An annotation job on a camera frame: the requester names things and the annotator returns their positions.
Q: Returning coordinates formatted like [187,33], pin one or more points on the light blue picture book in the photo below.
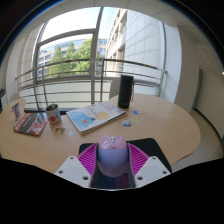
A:
[95,116]

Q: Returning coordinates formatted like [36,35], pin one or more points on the printed cup with plant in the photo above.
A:
[53,114]

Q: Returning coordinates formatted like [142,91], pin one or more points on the black galaxy print mouse pad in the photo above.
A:
[153,146]

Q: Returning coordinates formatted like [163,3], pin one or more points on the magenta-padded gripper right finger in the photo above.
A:
[152,169]

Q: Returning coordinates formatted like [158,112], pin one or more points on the black office printer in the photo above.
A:
[2,99]

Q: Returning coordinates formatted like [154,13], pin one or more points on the white chair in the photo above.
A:
[114,89]

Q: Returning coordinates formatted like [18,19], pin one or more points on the red magazine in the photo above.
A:
[31,123]

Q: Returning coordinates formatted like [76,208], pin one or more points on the black cylinder speaker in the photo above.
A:
[125,91]

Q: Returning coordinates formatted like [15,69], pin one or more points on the grey metal balcony railing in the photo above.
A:
[100,60]

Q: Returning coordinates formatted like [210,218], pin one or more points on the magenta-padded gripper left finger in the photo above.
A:
[71,169]

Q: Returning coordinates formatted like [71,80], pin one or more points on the pink lavender computer mouse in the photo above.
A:
[112,155]

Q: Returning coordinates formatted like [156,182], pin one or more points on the grey door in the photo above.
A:
[198,88]

